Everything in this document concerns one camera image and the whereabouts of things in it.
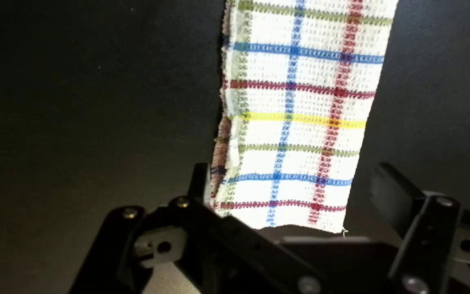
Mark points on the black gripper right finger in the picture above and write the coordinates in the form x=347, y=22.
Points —
x=437, y=246

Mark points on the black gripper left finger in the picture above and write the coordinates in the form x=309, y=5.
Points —
x=192, y=246

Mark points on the white checked tea towel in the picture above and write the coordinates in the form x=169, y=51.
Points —
x=301, y=108

